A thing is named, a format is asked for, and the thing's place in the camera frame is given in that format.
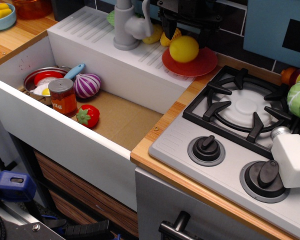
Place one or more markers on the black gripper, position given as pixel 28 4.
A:
pixel 198 14

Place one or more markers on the yellow toy lemon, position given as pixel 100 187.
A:
pixel 184 49

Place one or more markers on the red toy plate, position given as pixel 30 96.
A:
pixel 204 63

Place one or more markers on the yellow toy corn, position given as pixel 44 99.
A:
pixel 164 41

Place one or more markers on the yellow toy potato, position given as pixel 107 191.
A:
pixel 156 35

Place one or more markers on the grey toy faucet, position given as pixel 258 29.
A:
pixel 128 28

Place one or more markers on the green toy leaf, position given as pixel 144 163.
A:
pixel 111 18

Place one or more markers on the black burner grate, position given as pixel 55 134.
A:
pixel 243 109

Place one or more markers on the orange toy fruit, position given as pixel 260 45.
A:
pixel 286 74

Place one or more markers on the purple toy onion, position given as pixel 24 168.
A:
pixel 86 85

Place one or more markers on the red yellow toy fruit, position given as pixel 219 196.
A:
pixel 294 78

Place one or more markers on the grey toy stove top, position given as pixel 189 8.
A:
pixel 171 148

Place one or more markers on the left black stove knob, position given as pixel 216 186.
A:
pixel 206 151

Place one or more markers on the black stove knob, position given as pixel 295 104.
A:
pixel 206 151
pixel 261 180

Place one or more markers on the red toy strawberry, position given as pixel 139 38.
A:
pixel 88 116

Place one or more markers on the orange toy bean can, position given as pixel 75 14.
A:
pixel 63 97

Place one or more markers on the red white toy slice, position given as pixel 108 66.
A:
pixel 46 76

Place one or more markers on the toy fried egg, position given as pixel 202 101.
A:
pixel 41 90

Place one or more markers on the white salt shaker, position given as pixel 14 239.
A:
pixel 286 152

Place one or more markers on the silver toy pot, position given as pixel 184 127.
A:
pixel 28 83

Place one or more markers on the orange transparent cup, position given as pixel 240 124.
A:
pixel 32 9

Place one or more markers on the right black stove knob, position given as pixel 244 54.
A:
pixel 261 180

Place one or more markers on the light blue bowl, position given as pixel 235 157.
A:
pixel 7 16

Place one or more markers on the wooden drawer fronts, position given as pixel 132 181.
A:
pixel 82 202

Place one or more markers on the blue plastic clamp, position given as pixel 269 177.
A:
pixel 16 187

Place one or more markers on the blue toy spoon handle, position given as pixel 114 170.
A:
pixel 75 71

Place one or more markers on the black oven door handle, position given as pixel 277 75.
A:
pixel 176 230

